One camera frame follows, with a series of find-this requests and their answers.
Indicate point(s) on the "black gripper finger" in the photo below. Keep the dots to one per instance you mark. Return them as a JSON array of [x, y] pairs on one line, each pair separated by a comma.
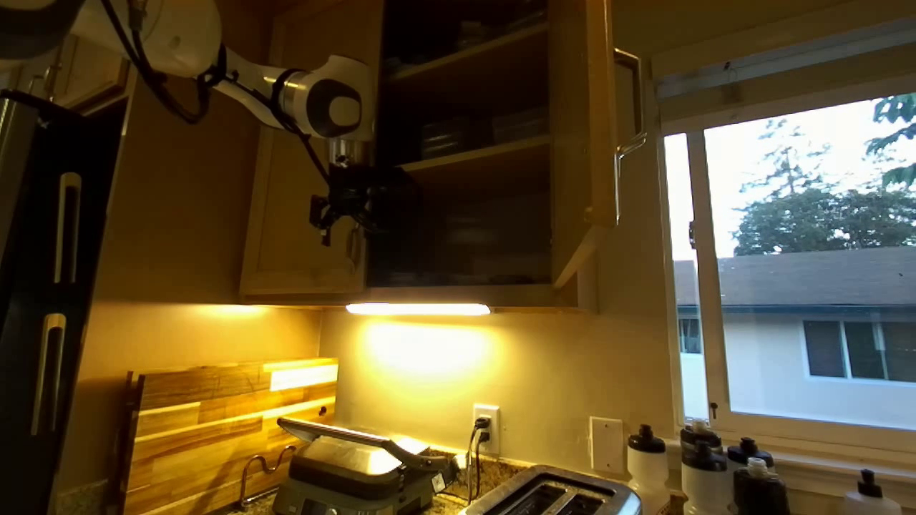
[[326, 230], [355, 246]]

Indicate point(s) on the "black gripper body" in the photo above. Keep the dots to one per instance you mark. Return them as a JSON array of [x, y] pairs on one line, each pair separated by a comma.
[[352, 186]]

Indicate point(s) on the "wooden cabinet door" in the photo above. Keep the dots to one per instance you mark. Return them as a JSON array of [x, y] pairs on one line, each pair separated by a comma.
[[284, 256], [582, 128]]

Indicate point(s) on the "door metal handle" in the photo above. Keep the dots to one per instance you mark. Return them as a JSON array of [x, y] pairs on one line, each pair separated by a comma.
[[637, 134]]

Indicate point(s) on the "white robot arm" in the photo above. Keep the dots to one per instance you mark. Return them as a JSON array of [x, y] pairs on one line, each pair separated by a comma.
[[179, 51]]

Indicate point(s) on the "under-cabinet light strip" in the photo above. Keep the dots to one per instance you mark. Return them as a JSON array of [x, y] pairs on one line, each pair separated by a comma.
[[418, 310]]

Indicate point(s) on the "panini press grill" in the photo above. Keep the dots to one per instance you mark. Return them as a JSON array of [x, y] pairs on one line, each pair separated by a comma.
[[357, 472]]

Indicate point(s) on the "wooden cutting board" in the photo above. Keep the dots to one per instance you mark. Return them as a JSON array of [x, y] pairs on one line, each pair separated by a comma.
[[201, 437]]

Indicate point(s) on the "silver toaster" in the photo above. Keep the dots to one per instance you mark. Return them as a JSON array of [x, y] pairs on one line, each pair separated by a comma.
[[548, 489]]

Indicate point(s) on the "white bottle black cap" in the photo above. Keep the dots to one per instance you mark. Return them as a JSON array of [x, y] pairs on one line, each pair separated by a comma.
[[647, 469]]

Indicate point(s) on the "kitchen window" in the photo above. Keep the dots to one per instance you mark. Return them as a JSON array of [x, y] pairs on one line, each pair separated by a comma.
[[791, 174]]

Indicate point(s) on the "dark bottle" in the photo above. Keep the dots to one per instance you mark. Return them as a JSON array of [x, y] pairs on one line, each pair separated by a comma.
[[758, 489]]

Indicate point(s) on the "far right white bottle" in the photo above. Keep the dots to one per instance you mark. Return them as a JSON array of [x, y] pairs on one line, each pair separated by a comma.
[[867, 499]]

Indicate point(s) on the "wooden cabinet frame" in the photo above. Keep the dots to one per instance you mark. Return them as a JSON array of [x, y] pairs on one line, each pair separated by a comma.
[[463, 127]]

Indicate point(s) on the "wall power outlet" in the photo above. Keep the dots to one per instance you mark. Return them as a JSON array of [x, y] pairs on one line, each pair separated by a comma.
[[486, 422]]

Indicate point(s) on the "black camera stand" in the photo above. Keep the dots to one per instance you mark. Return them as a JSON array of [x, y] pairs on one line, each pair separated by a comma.
[[55, 178]]

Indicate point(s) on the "white light switch plate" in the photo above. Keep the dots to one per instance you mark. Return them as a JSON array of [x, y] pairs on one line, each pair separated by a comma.
[[606, 443]]

